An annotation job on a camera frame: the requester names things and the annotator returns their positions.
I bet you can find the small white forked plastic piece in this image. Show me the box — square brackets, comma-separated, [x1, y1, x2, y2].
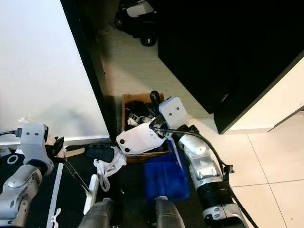
[50, 208, 62, 225]

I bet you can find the white-headed brush with black handle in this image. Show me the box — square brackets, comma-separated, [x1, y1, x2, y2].
[52, 137, 99, 214]

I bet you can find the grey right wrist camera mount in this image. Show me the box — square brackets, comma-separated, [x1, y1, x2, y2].
[159, 96, 188, 129]

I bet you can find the black floor mat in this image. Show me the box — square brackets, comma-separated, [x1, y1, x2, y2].
[0, 142, 212, 228]

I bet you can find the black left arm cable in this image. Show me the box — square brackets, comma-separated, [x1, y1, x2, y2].
[0, 128, 24, 138]

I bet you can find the brown cardboard box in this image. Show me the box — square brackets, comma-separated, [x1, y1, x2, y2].
[121, 93, 171, 163]

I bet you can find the black wheeled machine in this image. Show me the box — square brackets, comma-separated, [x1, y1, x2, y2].
[114, 0, 158, 47]

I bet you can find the white crumpled paper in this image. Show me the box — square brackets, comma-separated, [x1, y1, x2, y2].
[18, 116, 35, 126]

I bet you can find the blue plastic dustpan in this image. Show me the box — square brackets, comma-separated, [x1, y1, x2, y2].
[145, 90, 188, 202]

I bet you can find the grey robot leg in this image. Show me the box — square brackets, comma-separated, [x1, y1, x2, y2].
[78, 199, 114, 228]
[154, 196, 186, 228]

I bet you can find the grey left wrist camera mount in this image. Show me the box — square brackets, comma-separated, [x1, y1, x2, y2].
[21, 123, 49, 162]

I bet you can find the grey robot left leg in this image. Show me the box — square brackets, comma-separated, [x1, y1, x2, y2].
[78, 199, 114, 228]

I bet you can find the grey robot right leg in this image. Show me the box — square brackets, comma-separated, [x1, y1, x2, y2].
[154, 196, 186, 228]

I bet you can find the black door panel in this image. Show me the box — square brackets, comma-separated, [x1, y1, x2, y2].
[157, 0, 304, 133]

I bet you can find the white crumpled plastic scrap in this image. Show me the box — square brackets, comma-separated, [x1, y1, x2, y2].
[94, 152, 126, 191]

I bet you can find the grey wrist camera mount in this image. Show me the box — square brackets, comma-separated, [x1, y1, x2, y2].
[21, 123, 49, 162]
[159, 96, 188, 129]

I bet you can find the white plastic shell cover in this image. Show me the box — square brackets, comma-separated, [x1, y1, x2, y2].
[116, 123, 164, 155]

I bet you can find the black parts heap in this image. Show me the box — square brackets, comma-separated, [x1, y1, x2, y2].
[126, 99, 155, 122]

